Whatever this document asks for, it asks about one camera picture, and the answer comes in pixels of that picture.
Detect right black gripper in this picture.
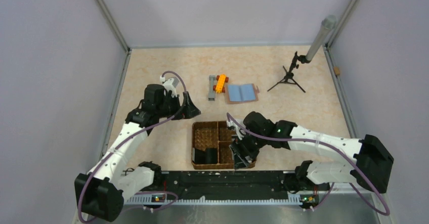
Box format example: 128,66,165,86
230,129,268,170

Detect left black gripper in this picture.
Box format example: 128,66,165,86
156,91,200,120

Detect brown leather card holder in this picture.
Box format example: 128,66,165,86
226,83,259,104

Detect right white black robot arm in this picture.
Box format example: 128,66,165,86
227,111,394,194

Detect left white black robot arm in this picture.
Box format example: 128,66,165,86
74,83,201,223

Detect brown woven divided basket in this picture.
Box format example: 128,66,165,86
191,121,235,170

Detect black box in basket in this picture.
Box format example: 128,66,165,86
192,148,218,165

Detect yellow toy brick car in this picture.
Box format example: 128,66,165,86
212,74,229,94

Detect grey toy brick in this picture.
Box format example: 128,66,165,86
207,75,216,101

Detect black mini tripod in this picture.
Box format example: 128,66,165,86
267,52,310,93

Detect grey metal pole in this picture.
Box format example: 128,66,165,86
305,15,337,63

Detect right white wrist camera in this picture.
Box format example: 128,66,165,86
227,119,246,140

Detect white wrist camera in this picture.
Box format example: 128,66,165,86
227,119,246,140
160,76,179,98

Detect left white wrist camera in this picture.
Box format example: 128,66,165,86
160,76,179,98

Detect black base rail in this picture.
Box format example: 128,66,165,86
157,170,303,203

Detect small brown wall object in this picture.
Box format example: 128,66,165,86
333,66,340,76

